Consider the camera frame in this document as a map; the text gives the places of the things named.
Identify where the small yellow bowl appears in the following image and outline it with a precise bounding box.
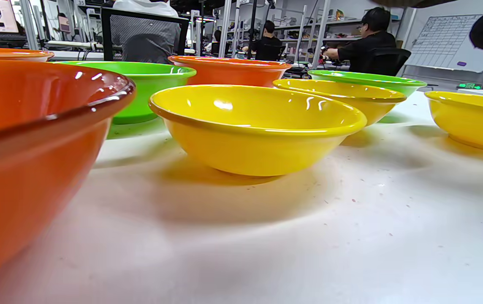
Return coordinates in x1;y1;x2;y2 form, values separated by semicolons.
148;84;368;177
272;79;407;127
424;90;483;154

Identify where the medium green bowl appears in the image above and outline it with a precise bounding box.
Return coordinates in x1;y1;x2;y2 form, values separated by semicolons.
307;70;427;98
57;61;197;125

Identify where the large orange bowl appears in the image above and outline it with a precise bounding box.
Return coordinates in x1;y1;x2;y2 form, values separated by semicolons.
0;58;136;290
0;47;55;62
168;55;292;88

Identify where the whiteboard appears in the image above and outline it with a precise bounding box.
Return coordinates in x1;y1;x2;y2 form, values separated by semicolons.
404;14;483;73

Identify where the white metal shelf rack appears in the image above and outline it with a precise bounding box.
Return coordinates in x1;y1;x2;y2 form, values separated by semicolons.
218;0;364;70

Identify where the black mesh office chair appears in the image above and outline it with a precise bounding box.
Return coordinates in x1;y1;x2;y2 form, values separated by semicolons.
101;7;190;65

